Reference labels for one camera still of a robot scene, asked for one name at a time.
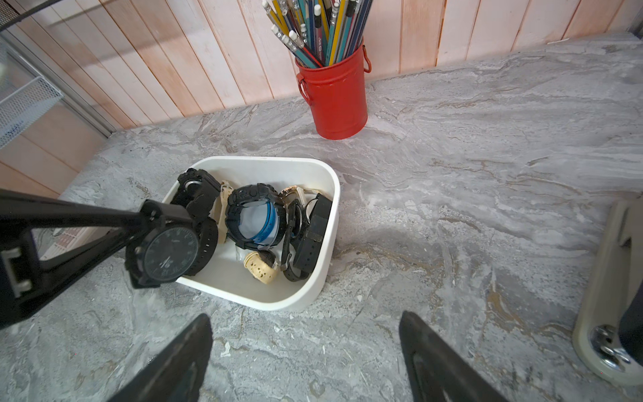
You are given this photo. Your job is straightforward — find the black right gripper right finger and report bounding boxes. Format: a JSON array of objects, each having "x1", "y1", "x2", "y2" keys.
[{"x1": 399, "y1": 311, "x2": 506, "y2": 401}]

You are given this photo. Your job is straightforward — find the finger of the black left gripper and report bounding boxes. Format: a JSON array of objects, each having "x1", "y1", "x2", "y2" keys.
[{"x1": 1, "y1": 189, "x2": 151, "y2": 329}]

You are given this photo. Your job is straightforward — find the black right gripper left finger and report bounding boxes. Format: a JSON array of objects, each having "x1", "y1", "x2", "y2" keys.
[{"x1": 111, "y1": 313, "x2": 213, "y2": 401}]

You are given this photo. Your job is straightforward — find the black watch with keychain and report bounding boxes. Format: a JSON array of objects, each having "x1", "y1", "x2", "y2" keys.
[{"x1": 125, "y1": 196, "x2": 219, "y2": 289}]

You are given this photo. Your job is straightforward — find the blue translucent plastic watch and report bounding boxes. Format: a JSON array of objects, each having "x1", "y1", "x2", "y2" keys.
[{"x1": 239, "y1": 201, "x2": 279, "y2": 246}]

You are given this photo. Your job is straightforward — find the black digital watch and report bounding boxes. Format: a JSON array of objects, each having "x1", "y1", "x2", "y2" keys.
[
  {"x1": 280, "y1": 199, "x2": 310, "y2": 282},
  {"x1": 170, "y1": 168, "x2": 221, "y2": 223},
  {"x1": 225, "y1": 184, "x2": 286, "y2": 251}
]

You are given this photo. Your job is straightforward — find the gold bracelet watch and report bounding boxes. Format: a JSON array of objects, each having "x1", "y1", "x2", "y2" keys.
[{"x1": 279, "y1": 185, "x2": 318, "y2": 207}]

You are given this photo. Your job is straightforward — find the cream silicone watch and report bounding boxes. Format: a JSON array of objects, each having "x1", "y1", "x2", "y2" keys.
[{"x1": 211, "y1": 180, "x2": 234, "y2": 234}]

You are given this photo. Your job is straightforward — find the white plastic storage box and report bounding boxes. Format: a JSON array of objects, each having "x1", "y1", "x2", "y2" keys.
[{"x1": 164, "y1": 157, "x2": 340, "y2": 311}]

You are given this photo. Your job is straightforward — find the black and cream utility knife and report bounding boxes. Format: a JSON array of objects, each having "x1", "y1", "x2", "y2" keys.
[{"x1": 572, "y1": 199, "x2": 642, "y2": 386}]

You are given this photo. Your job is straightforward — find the red metal pencil bucket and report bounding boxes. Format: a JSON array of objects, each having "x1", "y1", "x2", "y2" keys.
[{"x1": 296, "y1": 45, "x2": 372, "y2": 140}]

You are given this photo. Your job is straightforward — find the bundle of coloured pencils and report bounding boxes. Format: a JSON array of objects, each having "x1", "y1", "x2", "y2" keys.
[{"x1": 261, "y1": 0, "x2": 373, "y2": 70}]

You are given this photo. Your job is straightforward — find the white wire mesh shelf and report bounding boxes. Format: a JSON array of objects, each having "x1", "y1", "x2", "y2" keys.
[{"x1": 0, "y1": 42, "x2": 65, "y2": 150}]

